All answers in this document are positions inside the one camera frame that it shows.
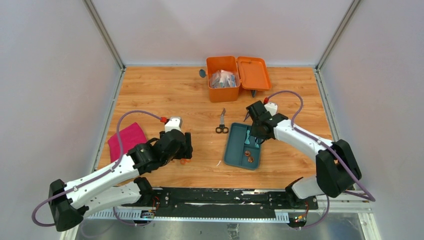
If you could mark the small clear bag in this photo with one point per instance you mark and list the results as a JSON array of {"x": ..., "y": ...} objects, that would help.
[{"x": 214, "y": 81}]

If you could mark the black bandage scissors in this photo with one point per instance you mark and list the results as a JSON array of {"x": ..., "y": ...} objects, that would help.
[{"x": 221, "y": 128}]

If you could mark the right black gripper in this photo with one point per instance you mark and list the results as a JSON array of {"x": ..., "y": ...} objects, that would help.
[{"x": 255, "y": 133}]

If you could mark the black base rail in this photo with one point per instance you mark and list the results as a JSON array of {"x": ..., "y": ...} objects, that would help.
[{"x": 223, "y": 205}]

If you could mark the orange medicine box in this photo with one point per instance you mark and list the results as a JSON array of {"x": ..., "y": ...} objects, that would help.
[{"x": 251, "y": 74}]

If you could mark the teal plastic tray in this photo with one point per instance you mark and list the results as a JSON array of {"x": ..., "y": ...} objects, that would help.
[{"x": 234, "y": 154}]

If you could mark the clear bag blue items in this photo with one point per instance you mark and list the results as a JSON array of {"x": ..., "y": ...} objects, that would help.
[{"x": 227, "y": 79}]

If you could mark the blue foil sachet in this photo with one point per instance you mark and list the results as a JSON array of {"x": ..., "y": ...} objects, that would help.
[{"x": 256, "y": 143}]

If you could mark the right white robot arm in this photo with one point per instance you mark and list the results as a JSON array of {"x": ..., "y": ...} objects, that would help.
[{"x": 335, "y": 163}]

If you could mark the pink folded cloth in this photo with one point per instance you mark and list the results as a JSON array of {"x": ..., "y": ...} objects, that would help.
[{"x": 130, "y": 136}]

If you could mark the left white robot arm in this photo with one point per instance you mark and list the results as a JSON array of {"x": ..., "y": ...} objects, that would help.
[{"x": 120, "y": 183}]

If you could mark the small orange scissors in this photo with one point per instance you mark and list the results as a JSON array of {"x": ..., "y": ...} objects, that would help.
[{"x": 185, "y": 161}]

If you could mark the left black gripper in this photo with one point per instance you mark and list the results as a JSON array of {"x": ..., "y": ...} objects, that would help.
[{"x": 185, "y": 151}]

